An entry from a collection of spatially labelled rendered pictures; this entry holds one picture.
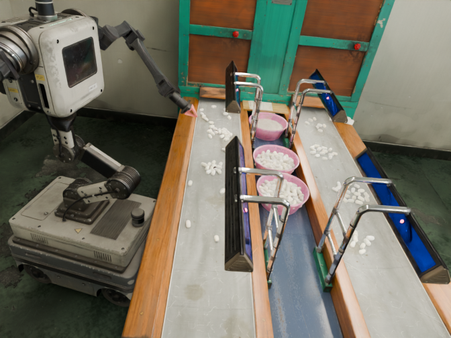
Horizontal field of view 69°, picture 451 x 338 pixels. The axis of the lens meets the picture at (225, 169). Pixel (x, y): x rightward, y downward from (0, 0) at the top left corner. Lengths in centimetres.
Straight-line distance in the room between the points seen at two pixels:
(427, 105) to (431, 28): 75
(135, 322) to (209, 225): 52
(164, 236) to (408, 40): 283
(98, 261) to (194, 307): 78
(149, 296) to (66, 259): 81
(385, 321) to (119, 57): 306
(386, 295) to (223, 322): 63
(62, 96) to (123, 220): 77
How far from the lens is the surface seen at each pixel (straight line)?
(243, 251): 90
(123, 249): 175
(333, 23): 249
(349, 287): 139
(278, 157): 198
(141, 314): 120
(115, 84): 366
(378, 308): 141
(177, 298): 125
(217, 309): 123
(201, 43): 242
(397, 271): 157
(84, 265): 190
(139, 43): 215
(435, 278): 113
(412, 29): 352
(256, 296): 125
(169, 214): 148
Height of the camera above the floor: 179
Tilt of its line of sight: 36 degrees down
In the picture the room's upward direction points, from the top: 7 degrees clockwise
